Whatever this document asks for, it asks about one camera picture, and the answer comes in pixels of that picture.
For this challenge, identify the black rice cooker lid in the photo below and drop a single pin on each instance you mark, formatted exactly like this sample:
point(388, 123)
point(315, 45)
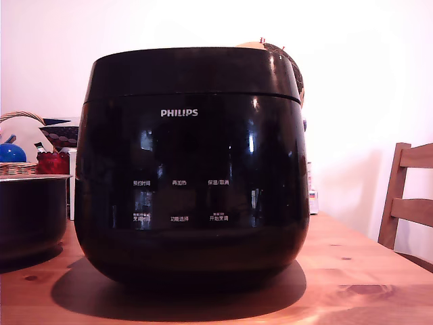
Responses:
point(176, 72)

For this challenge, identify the black Philips rice cooker body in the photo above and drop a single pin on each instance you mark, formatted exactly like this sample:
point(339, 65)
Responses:
point(189, 243)

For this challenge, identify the small white printed box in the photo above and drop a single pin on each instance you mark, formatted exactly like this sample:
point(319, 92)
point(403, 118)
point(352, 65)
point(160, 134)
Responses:
point(314, 202)

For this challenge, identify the round patterned woven ornament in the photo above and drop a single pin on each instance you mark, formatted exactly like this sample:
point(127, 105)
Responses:
point(299, 79)

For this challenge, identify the white upright box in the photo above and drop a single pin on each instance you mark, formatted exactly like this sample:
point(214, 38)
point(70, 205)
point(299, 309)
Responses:
point(71, 183)

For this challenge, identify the dotted patterned bowl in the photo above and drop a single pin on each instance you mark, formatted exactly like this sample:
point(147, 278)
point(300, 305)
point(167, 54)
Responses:
point(62, 135)

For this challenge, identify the red scalloped jar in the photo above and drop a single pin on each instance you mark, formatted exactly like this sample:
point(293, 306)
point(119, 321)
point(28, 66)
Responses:
point(52, 164)

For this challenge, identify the wooden chair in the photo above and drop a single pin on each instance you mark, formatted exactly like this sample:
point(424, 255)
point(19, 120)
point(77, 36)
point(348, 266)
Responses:
point(402, 206)

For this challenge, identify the black inner cooking pot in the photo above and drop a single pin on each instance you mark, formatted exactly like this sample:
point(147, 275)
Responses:
point(30, 216)

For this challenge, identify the woven wicker basket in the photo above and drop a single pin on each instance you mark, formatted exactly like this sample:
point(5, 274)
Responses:
point(17, 168)

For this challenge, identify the blue ball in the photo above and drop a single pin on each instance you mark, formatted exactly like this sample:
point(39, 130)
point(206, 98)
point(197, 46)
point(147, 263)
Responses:
point(11, 154)

